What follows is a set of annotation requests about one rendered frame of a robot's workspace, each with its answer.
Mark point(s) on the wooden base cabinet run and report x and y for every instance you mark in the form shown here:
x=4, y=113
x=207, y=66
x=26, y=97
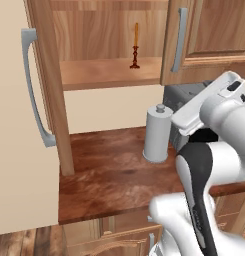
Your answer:
x=232, y=213

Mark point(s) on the grey countertop appliance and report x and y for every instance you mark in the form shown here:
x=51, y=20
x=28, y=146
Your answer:
x=180, y=96

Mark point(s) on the open wooden cabinet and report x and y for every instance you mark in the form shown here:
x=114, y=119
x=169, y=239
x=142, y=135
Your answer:
x=104, y=71

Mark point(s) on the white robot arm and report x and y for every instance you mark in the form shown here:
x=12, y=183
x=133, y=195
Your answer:
x=197, y=173

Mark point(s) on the wooden base cabinet door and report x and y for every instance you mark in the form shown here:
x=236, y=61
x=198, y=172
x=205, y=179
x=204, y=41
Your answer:
x=110, y=245

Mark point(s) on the grey paper towel holder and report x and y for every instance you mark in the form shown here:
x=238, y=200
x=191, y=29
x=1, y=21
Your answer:
x=157, y=133

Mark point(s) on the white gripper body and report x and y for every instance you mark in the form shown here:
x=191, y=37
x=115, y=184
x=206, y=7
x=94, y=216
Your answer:
x=204, y=106

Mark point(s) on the orange candle on red candlestick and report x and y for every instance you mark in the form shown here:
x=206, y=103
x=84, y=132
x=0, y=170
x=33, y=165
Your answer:
x=135, y=50

